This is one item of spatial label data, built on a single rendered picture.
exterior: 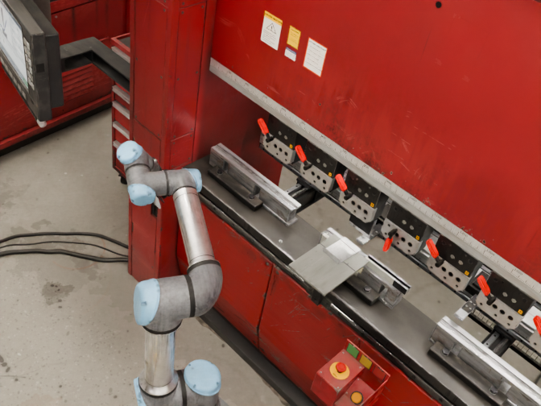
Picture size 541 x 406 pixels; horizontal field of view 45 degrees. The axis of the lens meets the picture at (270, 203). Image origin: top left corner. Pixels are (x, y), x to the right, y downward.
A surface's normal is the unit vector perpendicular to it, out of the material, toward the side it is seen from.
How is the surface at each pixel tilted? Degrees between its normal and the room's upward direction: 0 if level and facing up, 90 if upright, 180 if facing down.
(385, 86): 90
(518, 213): 90
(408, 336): 0
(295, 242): 0
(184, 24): 90
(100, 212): 0
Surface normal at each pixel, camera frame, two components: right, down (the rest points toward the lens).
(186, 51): 0.70, 0.55
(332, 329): -0.70, 0.40
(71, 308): 0.15, -0.73
